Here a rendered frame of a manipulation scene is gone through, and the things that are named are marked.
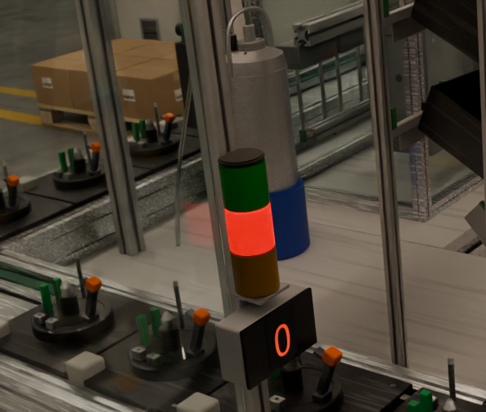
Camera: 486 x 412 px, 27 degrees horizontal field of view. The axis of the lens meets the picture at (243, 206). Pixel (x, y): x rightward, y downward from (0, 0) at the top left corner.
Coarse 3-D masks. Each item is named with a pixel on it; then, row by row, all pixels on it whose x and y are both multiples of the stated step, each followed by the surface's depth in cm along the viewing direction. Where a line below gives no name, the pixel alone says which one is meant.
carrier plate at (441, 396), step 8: (416, 392) 143; (432, 392) 143; (440, 392) 142; (408, 400) 142; (416, 400) 141; (440, 400) 141; (456, 400) 140; (464, 400) 140; (400, 408) 140; (440, 408) 139; (464, 408) 138; (472, 408) 138; (480, 408) 138
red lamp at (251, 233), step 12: (228, 216) 109; (240, 216) 108; (252, 216) 108; (264, 216) 108; (228, 228) 110; (240, 228) 108; (252, 228) 108; (264, 228) 109; (228, 240) 111; (240, 240) 109; (252, 240) 109; (264, 240) 109; (240, 252) 109; (252, 252) 109; (264, 252) 109
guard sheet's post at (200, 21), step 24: (192, 0) 103; (216, 0) 104; (192, 24) 105; (216, 24) 104; (216, 48) 105; (216, 72) 107; (216, 96) 106; (216, 120) 107; (216, 144) 107; (216, 168) 109; (216, 192) 110; (264, 384) 120; (264, 408) 120
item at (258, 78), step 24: (240, 48) 207; (264, 48) 208; (240, 72) 205; (264, 72) 204; (240, 96) 207; (264, 96) 206; (288, 96) 211; (240, 120) 209; (264, 120) 208; (288, 120) 211; (240, 144) 211; (264, 144) 209; (288, 144) 212; (288, 168) 213
